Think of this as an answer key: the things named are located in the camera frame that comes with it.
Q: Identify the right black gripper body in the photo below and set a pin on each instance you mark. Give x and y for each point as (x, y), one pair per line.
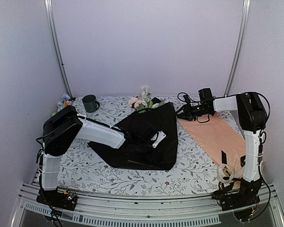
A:
(192, 114)

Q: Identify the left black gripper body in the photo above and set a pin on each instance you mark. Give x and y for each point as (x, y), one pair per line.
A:
(142, 149)

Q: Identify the black wrapping paper sheet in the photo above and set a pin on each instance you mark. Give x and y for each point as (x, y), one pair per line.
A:
(162, 118)

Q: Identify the white rose long stem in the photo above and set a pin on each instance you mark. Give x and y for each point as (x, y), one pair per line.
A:
(138, 105)

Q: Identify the small white flower stem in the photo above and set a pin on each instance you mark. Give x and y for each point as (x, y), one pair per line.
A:
(145, 94)

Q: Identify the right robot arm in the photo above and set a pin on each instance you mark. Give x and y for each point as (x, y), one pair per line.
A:
(252, 119)

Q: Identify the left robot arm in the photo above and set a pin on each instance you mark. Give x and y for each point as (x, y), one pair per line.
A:
(67, 125)

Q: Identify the pink wrapping paper sheet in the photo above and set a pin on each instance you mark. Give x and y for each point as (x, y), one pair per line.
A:
(215, 136)

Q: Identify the floral patterned tablecloth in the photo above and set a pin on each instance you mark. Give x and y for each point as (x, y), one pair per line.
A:
(82, 169)

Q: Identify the dark grey mug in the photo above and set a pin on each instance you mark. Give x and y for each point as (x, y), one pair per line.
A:
(90, 103)

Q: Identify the cream printed ribbon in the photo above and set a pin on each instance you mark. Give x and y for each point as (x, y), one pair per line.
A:
(227, 174)

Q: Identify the black printed ribbon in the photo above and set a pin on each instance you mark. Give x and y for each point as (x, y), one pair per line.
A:
(220, 194)

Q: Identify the blue orange flower stems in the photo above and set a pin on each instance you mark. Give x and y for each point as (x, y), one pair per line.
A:
(66, 101)

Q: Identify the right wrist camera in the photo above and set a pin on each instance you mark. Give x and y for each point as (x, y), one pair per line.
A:
(205, 95)

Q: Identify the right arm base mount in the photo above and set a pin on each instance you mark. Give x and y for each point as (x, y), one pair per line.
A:
(246, 203)

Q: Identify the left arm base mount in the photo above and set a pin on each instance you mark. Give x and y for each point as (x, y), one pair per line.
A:
(64, 200)

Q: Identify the right aluminium frame post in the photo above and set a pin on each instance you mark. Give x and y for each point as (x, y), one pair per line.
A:
(239, 45)

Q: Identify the aluminium frame post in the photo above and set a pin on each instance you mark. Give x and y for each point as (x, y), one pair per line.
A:
(239, 45)
(52, 28)

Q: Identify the left aluminium frame post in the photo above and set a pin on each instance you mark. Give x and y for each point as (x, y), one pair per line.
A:
(52, 28)

